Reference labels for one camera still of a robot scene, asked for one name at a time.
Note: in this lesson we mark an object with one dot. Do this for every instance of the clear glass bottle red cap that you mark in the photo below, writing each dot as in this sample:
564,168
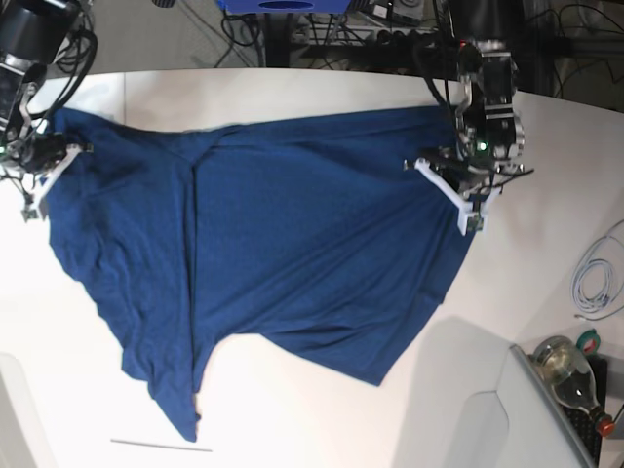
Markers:
568,374

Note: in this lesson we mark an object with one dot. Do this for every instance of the green tape roll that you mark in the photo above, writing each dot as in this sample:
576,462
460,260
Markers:
589,342

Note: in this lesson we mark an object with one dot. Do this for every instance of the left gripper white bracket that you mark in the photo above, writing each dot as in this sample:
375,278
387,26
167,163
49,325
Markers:
471,188

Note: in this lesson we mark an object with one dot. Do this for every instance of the dark blue t-shirt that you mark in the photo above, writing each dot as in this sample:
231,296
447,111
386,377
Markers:
309,232

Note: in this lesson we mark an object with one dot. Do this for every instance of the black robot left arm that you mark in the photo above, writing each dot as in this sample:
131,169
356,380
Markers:
489,135

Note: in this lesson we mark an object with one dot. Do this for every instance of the black power strip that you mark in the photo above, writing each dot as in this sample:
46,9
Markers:
404,39

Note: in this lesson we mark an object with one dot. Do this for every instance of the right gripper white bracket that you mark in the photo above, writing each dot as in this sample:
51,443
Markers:
34,165

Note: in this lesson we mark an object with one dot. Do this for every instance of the blue plastic crate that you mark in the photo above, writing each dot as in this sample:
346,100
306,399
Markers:
284,6

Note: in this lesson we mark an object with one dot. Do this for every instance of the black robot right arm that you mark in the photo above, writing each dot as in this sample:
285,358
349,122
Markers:
36,35

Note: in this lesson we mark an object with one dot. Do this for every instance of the black table leg post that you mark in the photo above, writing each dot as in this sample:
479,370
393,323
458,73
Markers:
277,33

